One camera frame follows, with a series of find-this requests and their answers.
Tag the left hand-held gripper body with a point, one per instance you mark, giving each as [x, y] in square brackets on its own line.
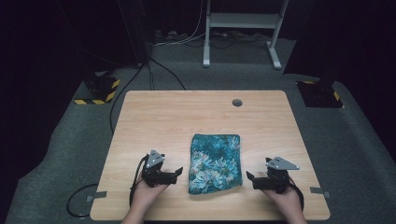
[155, 174]

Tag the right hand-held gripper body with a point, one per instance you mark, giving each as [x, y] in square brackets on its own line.
[277, 179]

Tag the teal floral short-sleeved shirt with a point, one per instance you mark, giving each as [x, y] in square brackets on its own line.
[214, 165]

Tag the person's left hand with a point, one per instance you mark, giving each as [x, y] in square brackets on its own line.
[148, 196]

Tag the person's right hand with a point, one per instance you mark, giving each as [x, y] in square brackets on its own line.
[286, 202]

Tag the grey tape strip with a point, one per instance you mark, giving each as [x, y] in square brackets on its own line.
[97, 195]
[320, 191]

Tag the black yellow-striped stand base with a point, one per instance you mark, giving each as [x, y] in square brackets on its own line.
[101, 88]
[319, 95]

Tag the dark power strip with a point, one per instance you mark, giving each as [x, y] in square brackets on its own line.
[168, 34]

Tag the black stand column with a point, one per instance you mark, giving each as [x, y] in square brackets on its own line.
[137, 31]

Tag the white metal stand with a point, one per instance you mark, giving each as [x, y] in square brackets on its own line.
[243, 20]

